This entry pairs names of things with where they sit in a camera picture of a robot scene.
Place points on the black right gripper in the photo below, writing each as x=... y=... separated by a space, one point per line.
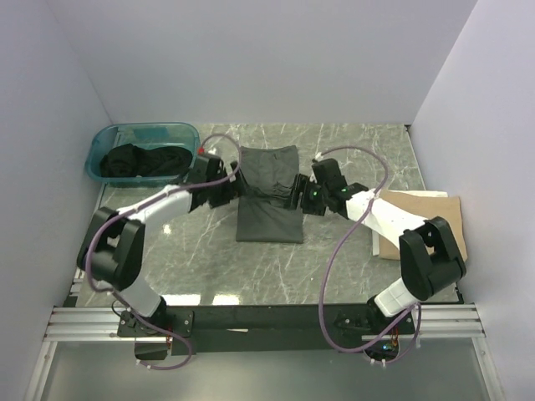
x=303 y=185

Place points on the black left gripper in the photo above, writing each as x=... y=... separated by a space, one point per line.
x=234 y=190

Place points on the grey t shirt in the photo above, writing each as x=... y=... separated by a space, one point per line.
x=262 y=214

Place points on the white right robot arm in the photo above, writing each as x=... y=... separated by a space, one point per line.
x=430 y=259

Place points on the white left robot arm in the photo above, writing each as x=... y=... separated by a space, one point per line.
x=112 y=250

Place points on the teal plastic basin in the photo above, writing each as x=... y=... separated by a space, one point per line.
x=145 y=135

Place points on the black t shirt in basin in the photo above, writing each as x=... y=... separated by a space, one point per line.
x=128 y=161

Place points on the folded tan t shirt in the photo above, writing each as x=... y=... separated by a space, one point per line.
x=448 y=208

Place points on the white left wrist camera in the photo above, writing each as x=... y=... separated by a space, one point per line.
x=213 y=150

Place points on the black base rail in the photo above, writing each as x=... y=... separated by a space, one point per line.
x=219 y=329

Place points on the aluminium frame rail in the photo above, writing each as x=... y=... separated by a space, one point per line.
x=100 y=324

